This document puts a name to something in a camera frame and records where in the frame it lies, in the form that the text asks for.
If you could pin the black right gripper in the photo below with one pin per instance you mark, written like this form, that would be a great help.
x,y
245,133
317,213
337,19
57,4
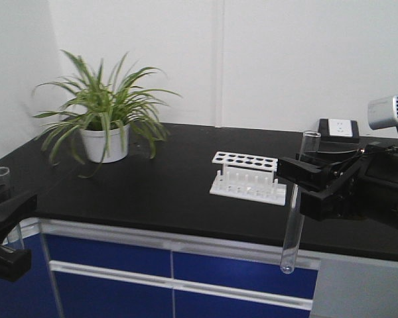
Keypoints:
x,y
371,192

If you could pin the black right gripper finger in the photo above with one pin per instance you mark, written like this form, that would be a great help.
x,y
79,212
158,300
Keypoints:
x,y
14,208

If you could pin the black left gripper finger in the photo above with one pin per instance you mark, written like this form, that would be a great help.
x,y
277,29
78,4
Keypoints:
x,y
14,263

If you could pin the long glass test tube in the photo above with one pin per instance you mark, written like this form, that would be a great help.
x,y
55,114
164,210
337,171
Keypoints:
x,y
310,143

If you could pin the black socket box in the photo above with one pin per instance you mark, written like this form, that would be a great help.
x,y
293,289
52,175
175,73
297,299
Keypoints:
x,y
323,130

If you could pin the blue white cabinet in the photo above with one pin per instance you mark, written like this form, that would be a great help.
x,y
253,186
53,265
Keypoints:
x,y
86,270

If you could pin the white test tube rack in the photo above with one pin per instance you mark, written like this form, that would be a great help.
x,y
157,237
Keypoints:
x,y
248,177

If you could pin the white plant pot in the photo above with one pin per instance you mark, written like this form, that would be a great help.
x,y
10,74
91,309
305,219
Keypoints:
x,y
100,149

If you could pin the green spider plant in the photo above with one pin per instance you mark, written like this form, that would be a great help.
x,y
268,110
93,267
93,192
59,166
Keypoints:
x,y
102,105

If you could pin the white wall socket plate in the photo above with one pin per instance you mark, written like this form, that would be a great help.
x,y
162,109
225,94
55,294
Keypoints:
x,y
340,127

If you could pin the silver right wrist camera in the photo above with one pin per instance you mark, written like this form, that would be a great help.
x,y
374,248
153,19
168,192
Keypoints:
x,y
383,113

